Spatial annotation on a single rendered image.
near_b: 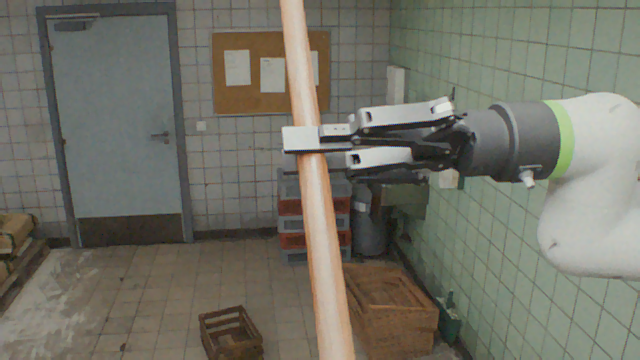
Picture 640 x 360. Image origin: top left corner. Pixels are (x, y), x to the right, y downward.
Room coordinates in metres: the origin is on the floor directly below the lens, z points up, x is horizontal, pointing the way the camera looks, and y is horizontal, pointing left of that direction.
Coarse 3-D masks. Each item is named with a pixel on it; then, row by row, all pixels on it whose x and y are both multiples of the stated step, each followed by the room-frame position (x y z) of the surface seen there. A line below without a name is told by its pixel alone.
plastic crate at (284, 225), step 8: (280, 216) 3.83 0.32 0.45; (288, 216) 3.84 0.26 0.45; (296, 216) 3.85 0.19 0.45; (336, 216) 3.88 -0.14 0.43; (344, 216) 3.89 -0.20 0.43; (280, 224) 3.83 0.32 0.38; (288, 224) 3.84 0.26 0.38; (336, 224) 3.89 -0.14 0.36; (344, 224) 3.89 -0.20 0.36; (280, 232) 3.83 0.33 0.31; (288, 232) 3.85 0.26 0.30; (296, 232) 3.85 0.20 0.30
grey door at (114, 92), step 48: (96, 48) 4.20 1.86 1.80; (144, 48) 4.25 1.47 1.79; (48, 96) 4.11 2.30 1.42; (96, 96) 4.19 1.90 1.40; (144, 96) 4.25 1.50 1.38; (96, 144) 4.18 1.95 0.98; (144, 144) 4.24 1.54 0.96; (96, 192) 4.17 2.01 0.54; (144, 192) 4.23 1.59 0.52; (96, 240) 4.16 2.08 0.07; (144, 240) 4.23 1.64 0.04; (192, 240) 4.27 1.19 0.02
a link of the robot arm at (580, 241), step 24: (552, 216) 0.56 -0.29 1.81; (576, 216) 0.54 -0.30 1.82; (600, 216) 0.52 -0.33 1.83; (624, 216) 0.53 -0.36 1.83; (552, 240) 0.55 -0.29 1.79; (576, 240) 0.53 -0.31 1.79; (600, 240) 0.52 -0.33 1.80; (624, 240) 0.52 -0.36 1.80; (552, 264) 0.56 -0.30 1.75; (576, 264) 0.53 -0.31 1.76; (600, 264) 0.52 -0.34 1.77; (624, 264) 0.51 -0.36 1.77
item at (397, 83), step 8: (392, 72) 4.08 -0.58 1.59; (400, 72) 3.99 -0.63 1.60; (408, 72) 4.01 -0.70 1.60; (392, 80) 4.07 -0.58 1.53; (400, 80) 3.99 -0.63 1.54; (408, 80) 4.01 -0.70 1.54; (392, 88) 4.07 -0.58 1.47; (400, 88) 3.99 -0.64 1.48; (408, 88) 4.01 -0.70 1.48; (392, 96) 4.06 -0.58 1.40; (400, 96) 3.99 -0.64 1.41; (392, 104) 4.05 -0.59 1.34; (400, 104) 3.99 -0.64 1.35
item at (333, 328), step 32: (288, 0) 0.70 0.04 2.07; (288, 32) 0.65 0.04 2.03; (288, 64) 0.61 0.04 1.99; (320, 160) 0.49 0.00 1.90; (320, 192) 0.46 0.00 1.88; (320, 224) 0.43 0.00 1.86; (320, 256) 0.41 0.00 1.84; (320, 288) 0.39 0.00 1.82; (320, 320) 0.37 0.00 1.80; (320, 352) 0.35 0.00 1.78; (352, 352) 0.35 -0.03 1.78
